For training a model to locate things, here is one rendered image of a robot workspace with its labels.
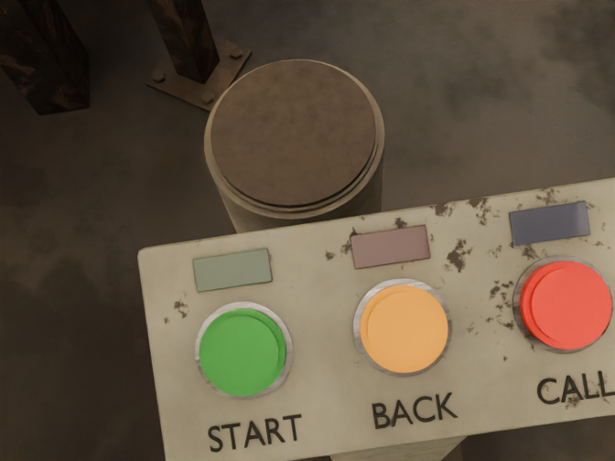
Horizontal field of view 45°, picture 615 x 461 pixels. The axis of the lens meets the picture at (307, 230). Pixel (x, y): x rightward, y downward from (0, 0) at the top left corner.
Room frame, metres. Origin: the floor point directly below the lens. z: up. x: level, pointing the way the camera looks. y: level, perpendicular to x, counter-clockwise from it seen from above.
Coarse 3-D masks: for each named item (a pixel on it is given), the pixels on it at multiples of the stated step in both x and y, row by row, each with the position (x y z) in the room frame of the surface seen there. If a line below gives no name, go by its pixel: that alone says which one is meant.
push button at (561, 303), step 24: (552, 264) 0.09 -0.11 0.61; (576, 264) 0.09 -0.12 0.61; (528, 288) 0.09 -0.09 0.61; (552, 288) 0.08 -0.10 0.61; (576, 288) 0.08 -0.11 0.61; (600, 288) 0.08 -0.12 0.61; (528, 312) 0.08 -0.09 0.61; (552, 312) 0.07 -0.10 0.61; (576, 312) 0.07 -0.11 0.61; (600, 312) 0.07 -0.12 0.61; (552, 336) 0.06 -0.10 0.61; (576, 336) 0.06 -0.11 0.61
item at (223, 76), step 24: (168, 0) 0.65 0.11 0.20; (192, 0) 0.67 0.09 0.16; (168, 24) 0.66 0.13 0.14; (192, 24) 0.66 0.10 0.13; (168, 48) 0.67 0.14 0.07; (192, 48) 0.65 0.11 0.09; (216, 48) 0.69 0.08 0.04; (240, 48) 0.69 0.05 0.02; (168, 72) 0.68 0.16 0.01; (192, 72) 0.66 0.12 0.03; (216, 72) 0.66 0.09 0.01; (192, 96) 0.63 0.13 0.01; (216, 96) 0.62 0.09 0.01
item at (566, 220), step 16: (544, 208) 0.12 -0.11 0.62; (560, 208) 0.12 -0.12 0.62; (576, 208) 0.12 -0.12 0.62; (512, 224) 0.12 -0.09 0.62; (528, 224) 0.11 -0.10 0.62; (544, 224) 0.11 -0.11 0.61; (560, 224) 0.11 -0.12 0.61; (576, 224) 0.11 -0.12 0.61; (512, 240) 0.11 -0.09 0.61; (528, 240) 0.11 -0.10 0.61; (544, 240) 0.11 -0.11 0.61
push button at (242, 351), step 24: (240, 312) 0.10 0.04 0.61; (216, 336) 0.09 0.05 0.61; (240, 336) 0.09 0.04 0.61; (264, 336) 0.09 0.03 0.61; (216, 360) 0.08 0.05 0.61; (240, 360) 0.08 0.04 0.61; (264, 360) 0.08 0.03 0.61; (216, 384) 0.07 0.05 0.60; (240, 384) 0.07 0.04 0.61; (264, 384) 0.07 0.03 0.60
